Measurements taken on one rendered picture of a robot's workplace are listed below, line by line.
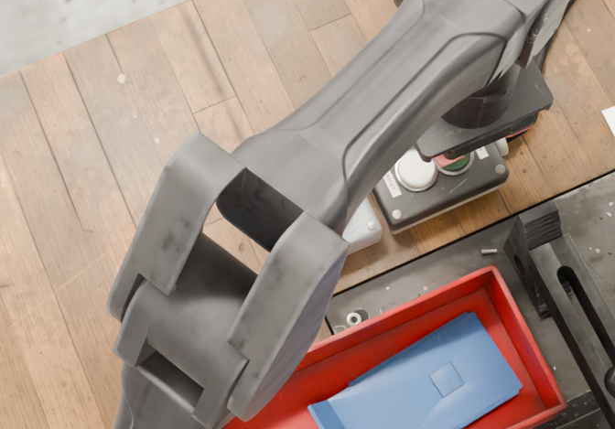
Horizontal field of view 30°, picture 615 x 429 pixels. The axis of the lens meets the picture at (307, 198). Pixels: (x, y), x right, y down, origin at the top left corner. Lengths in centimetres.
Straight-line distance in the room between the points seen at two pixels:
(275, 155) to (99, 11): 156
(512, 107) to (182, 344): 34
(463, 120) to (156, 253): 31
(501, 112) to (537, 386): 23
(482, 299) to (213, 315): 41
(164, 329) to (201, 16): 50
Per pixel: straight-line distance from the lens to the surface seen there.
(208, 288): 56
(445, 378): 91
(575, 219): 97
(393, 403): 91
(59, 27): 209
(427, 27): 60
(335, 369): 92
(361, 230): 92
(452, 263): 94
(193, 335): 56
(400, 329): 92
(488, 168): 94
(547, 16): 65
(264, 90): 99
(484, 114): 79
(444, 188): 93
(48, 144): 101
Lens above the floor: 181
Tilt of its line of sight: 72 degrees down
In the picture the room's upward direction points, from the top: 7 degrees counter-clockwise
